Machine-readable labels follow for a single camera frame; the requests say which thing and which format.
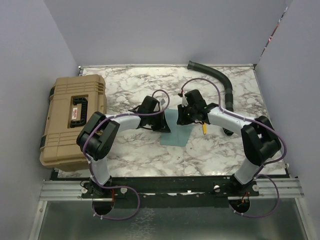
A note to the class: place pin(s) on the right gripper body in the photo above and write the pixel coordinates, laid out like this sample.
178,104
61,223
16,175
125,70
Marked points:
187,114

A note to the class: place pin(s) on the yellow utility knife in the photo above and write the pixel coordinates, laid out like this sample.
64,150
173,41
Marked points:
204,128

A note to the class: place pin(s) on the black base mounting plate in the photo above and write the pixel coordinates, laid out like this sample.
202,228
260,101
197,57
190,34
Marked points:
169,192

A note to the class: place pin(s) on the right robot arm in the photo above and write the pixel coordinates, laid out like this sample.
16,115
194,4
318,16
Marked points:
259,140

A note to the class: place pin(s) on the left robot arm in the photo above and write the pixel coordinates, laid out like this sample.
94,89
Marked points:
99,133

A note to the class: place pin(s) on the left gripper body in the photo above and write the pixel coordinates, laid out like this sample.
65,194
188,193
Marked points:
156,120

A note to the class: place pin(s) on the aluminium frame rail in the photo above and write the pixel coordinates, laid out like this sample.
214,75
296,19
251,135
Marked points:
286,188

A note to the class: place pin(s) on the tan plastic tool case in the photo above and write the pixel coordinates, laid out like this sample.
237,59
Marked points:
72,101

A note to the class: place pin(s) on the teal envelope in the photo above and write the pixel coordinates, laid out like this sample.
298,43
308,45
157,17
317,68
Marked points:
179,134

